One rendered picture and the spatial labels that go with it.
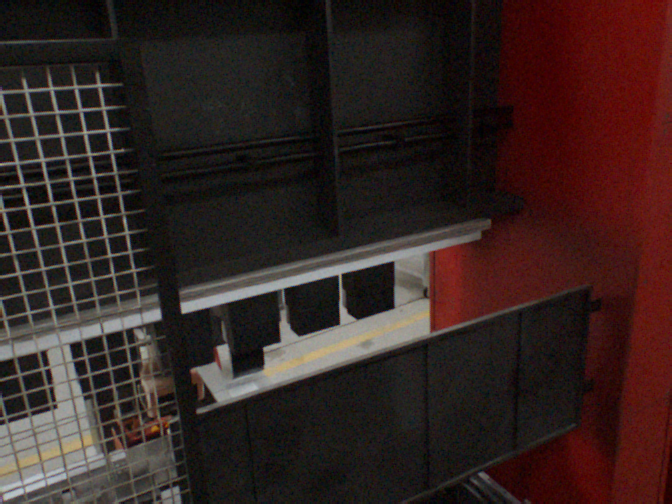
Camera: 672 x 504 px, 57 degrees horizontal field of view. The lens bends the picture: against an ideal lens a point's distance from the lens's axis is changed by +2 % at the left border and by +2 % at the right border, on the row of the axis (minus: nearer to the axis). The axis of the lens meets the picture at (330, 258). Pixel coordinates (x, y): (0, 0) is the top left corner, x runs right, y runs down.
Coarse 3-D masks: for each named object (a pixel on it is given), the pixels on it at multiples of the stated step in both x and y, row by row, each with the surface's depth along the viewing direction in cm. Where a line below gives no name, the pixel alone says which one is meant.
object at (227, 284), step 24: (384, 240) 162; (408, 240) 163; (432, 240) 167; (288, 264) 149; (312, 264) 151; (336, 264) 154; (192, 288) 138; (216, 288) 140; (240, 288) 143; (96, 312) 128; (0, 336) 121; (24, 336) 123
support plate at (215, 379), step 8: (224, 360) 205; (200, 368) 201; (208, 368) 200; (216, 368) 200; (224, 368) 200; (200, 376) 197; (208, 376) 195; (216, 376) 195; (224, 376) 195; (232, 376) 195; (248, 376) 194; (256, 376) 194; (264, 376) 194; (208, 384) 191; (216, 384) 190; (224, 384) 190; (256, 384) 189; (264, 384) 189; (216, 392) 186; (224, 392) 186; (216, 400) 183; (224, 400) 182
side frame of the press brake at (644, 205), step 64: (512, 0) 172; (576, 0) 154; (640, 0) 140; (512, 64) 177; (576, 64) 158; (640, 64) 143; (512, 128) 181; (576, 128) 162; (640, 128) 146; (512, 192) 187; (576, 192) 166; (640, 192) 149; (448, 256) 222; (512, 256) 193; (576, 256) 170; (640, 256) 155; (448, 320) 230; (640, 320) 162; (640, 384) 170; (576, 448) 186; (640, 448) 179
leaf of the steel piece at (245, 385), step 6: (246, 378) 189; (228, 384) 187; (234, 384) 188; (240, 384) 189; (246, 384) 189; (252, 384) 189; (228, 390) 186; (234, 390) 186; (240, 390) 186; (246, 390) 186; (252, 390) 185; (234, 396) 183
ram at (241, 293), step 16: (448, 240) 197; (464, 240) 200; (384, 256) 186; (400, 256) 189; (320, 272) 177; (336, 272) 179; (256, 288) 168; (272, 288) 170; (192, 304) 160; (208, 304) 162; (112, 320) 151; (128, 320) 153; (144, 320) 155; (48, 336) 145; (64, 336) 147; (0, 352) 141; (16, 352) 142
